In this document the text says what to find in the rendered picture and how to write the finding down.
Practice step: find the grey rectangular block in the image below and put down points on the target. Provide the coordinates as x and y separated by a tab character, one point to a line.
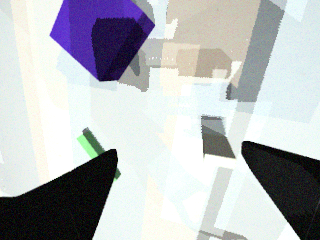
217	151

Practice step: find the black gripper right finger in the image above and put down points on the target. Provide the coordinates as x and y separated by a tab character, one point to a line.
293	183

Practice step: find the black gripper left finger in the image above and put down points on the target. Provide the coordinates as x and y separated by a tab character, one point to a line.
68	207

